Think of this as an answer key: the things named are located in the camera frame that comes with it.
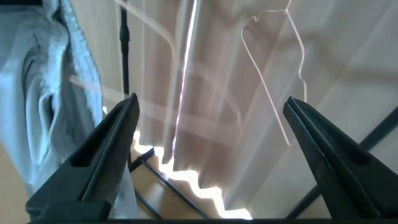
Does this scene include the black clothes rack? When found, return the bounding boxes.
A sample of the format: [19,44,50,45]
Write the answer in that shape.
[119,0,398,220]

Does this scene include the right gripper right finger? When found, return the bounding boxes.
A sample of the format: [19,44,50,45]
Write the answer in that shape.
[282,95,398,218]

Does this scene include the pale grey shorts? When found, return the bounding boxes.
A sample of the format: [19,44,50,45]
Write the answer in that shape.
[0,0,137,218]

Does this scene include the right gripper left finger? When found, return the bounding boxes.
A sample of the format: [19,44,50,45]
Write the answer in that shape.
[25,92,141,222]

